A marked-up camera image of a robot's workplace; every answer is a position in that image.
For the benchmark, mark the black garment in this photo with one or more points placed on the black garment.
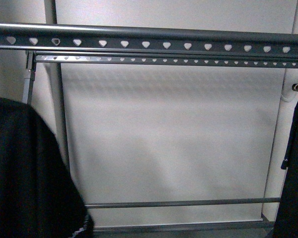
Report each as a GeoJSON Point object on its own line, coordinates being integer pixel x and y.
{"type": "Point", "coordinates": [38, 198]}
{"type": "Point", "coordinates": [286, 224]}

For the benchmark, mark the grey lower rack crossbar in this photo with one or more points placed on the grey lower rack crossbar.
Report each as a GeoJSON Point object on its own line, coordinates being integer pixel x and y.
{"type": "Point", "coordinates": [183, 203]}

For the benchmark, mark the grey rack base bar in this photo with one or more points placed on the grey rack base bar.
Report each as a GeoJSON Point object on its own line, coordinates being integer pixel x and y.
{"type": "Point", "coordinates": [184, 227]}

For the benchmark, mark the grey perforated rear rack rail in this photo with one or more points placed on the grey perforated rear rack rail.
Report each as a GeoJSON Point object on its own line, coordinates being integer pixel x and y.
{"type": "Point", "coordinates": [156, 59]}

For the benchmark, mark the grey perforated rack rail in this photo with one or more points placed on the grey perforated rack rail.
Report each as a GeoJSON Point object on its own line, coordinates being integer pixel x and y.
{"type": "Point", "coordinates": [75, 38]}
{"type": "Point", "coordinates": [156, 59]}

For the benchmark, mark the grey perforated front rack rail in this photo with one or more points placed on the grey perforated front rack rail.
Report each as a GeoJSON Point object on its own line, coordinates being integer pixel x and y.
{"type": "Point", "coordinates": [75, 38]}

